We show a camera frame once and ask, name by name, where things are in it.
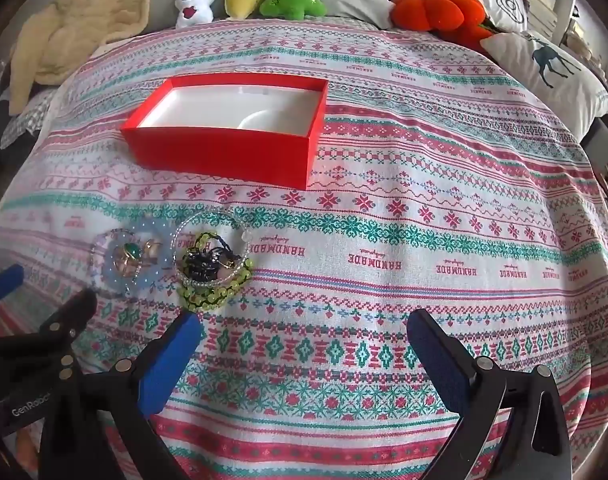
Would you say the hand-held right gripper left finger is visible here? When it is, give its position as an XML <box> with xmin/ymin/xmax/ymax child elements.
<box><xmin>38</xmin><ymin>309</ymin><xmax>203</xmax><ymax>480</ymax></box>

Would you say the beige quilted blanket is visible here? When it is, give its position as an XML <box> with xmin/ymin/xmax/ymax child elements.
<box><xmin>8</xmin><ymin>0</ymin><xmax>181</xmax><ymax>116</ymax></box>

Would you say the stack of books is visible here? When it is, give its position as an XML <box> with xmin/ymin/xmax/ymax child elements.
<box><xmin>521</xmin><ymin>0</ymin><xmax>560</xmax><ymax>42</ymax></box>

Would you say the light blue bead bracelet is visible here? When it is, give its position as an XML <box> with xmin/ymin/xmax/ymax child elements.
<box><xmin>90</xmin><ymin>217</ymin><xmax>177</xmax><ymax>297</ymax></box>

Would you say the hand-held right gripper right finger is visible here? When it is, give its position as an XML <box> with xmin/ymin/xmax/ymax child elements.
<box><xmin>406</xmin><ymin>309</ymin><xmax>572</xmax><ymax>480</ymax></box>

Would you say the green bead necklace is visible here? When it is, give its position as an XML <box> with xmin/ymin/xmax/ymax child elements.
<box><xmin>176</xmin><ymin>231</ymin><xmax>255</xmax><ymax>312</ymax></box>

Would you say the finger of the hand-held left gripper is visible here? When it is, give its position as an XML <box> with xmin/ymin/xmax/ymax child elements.
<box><xmin>0</xmin><ymin>264</ymin><xmax>25</xmax><ymax>313</ymax></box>
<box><xmin>33</xmin><ymin>287</ymin><xmax>99</xmax><ymax>362</ymax></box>

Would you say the green gem gold ring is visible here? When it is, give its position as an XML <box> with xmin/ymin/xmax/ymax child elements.
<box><xmin>115</xmin><ymin>241</ymin><xmax>143</xmax><ymax>268</ymax></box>

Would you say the white deer print pillow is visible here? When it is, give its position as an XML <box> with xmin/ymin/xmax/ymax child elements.
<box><xmin>480</xmin><ymin>30</ymin><xmax>608</xmax><ymax>144</ymax></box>

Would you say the orange pumpkin plush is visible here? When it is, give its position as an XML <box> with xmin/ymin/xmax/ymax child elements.
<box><xmin>390</xmin><ymin>0</ymin><xmax>484</xmax><ymax>37</ymax></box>
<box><xmin>440</xmin><ymin>12</ymin><xmax>500</xmax><ymax>54</ymax></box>

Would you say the clear bead bracelet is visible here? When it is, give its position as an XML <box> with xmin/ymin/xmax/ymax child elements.
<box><xmin>171</xmin><ymin>210</ymin><xmax>251</xmax><ymax>289</ymax></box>

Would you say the red cardboard box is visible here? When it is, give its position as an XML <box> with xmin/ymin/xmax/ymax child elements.
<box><xmin>120</xmin><ymin>73</ymin><xmax>329</xmax><ymax>191</ymax></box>

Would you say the patterned red green bed cloth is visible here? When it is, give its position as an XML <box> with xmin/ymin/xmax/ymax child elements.
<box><xmin>0</xmin><ymin>17</ymin><xmax>608</xmax><ymax>480</ymax></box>

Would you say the white bunny plush toy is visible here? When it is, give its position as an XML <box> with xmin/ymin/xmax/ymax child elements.
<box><xmin>175</xmin><ymin>0</ymin><xmax>219</xmax><ymax>29</ymax></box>

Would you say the black cord pendant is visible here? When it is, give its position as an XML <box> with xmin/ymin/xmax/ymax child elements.
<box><xmin>181</xmin><ymin>245</ymin><xmax>241</xmax><ymax>284</ymax></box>

